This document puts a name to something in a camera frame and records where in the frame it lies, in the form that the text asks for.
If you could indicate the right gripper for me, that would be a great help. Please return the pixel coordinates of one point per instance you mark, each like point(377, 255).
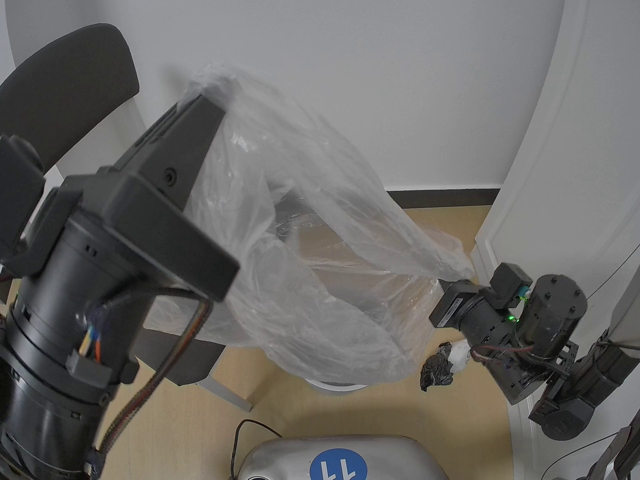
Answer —
point(480, 318)

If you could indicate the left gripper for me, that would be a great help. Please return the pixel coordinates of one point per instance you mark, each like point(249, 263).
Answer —
point(100, 268)

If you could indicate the white paper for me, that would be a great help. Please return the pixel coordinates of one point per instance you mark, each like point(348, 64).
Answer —
point(459, 358)

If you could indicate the black plastic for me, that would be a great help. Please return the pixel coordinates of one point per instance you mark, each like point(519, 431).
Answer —
point(437, 368)

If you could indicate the clear plastic bag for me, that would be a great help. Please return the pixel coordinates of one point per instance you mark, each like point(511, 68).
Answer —
point(320, 178)

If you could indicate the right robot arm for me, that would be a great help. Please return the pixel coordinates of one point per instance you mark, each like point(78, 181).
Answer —
point(555, 308)

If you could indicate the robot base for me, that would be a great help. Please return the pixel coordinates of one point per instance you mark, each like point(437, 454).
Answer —
point(350, 460)

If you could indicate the white trash bin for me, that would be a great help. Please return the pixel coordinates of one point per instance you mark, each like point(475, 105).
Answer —
point(337, 388)

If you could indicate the grey and white chair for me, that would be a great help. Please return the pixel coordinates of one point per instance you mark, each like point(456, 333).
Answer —
point(75, 93)

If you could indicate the white wardrobe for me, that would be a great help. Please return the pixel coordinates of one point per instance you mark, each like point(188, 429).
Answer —
point(575, 143)

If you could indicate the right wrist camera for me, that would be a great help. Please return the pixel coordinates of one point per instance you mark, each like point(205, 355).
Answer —
point(507, 280)

